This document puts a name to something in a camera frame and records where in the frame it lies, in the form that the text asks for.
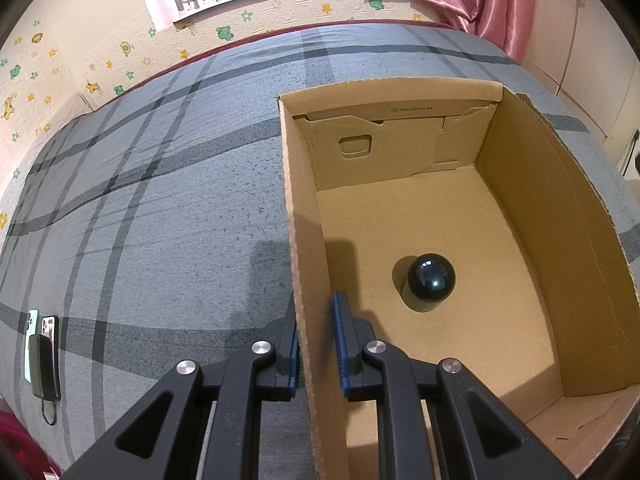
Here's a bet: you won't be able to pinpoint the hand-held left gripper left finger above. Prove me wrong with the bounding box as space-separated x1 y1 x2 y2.
62 292 303 480

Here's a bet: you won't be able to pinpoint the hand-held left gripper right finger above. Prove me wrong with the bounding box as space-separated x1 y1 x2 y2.
331 292 576 480

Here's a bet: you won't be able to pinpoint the cardboard box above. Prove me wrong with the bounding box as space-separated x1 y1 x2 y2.
277 77 640 480

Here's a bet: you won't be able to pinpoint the black glossy ball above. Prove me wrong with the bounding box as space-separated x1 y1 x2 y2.
407 253 457 303

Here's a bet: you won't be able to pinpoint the grey plaid bed sheet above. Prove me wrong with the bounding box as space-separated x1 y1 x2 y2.
0 21 638 480

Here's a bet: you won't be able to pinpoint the black power bank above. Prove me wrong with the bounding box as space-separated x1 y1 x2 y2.
29 334 62 402

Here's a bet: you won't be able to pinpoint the mint green smartphone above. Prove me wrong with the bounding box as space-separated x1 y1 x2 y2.
24 309 40 386

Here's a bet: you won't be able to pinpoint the dark red cloth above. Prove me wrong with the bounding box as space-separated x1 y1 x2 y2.
0 395 51 480

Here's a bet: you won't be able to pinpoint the cream wardrobe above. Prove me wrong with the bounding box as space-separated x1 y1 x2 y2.
520 0 640 176

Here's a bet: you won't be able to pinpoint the cartoon wall stickers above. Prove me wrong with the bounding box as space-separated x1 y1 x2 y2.
0 0 436 126

